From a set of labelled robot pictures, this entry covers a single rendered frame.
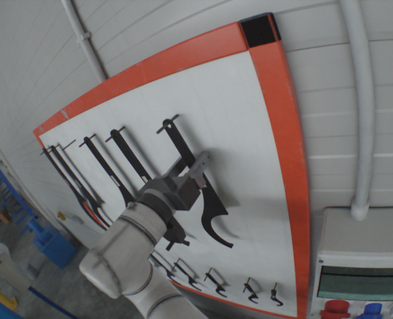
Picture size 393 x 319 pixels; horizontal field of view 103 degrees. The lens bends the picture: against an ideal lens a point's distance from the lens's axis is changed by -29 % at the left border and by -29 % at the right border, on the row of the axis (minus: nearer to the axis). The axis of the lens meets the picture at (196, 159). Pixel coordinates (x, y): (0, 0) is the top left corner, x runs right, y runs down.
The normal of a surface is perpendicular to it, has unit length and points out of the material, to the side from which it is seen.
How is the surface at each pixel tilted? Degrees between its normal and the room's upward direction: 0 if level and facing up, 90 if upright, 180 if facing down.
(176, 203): 90
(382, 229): 0
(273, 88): 90
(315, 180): 90
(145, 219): 51
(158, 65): 90
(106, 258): 40
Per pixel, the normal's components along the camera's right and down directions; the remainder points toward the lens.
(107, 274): 0.47, -0.42
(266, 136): -0.47, 0.59
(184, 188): 0.75, -0.13
